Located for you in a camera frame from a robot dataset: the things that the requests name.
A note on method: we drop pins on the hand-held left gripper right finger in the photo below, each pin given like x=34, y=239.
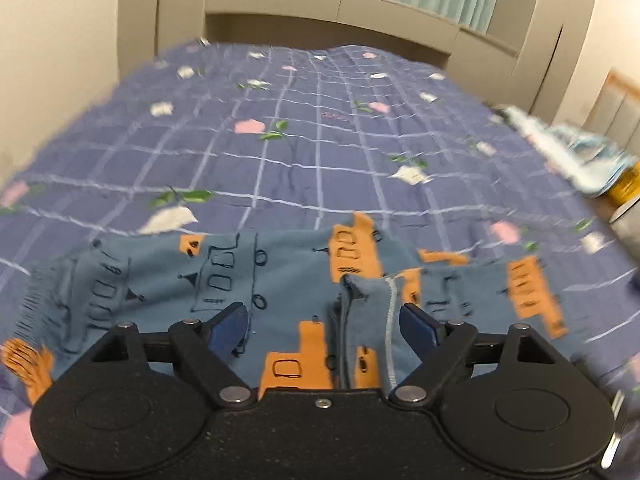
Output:
x=419, y=329

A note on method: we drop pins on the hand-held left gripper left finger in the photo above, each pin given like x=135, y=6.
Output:
x=229, y=330

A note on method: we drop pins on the blue pants with orange print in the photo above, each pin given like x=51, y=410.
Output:
x=280, y=275

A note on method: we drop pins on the purple checked floral blanket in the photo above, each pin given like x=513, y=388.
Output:
x=280, y=160

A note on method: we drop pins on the light blue crumpled cloth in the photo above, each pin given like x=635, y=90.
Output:
x=570, y=152

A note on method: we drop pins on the yellow container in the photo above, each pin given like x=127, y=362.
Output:
x=626, y=185

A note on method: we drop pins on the wooden padded headboard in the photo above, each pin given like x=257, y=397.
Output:
x=617, y=105

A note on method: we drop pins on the beige wooden headboard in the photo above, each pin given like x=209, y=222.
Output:
x=350, y=15

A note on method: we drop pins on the beige wardrobe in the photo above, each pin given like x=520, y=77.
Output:
x=550, y=30
x=182, y=0

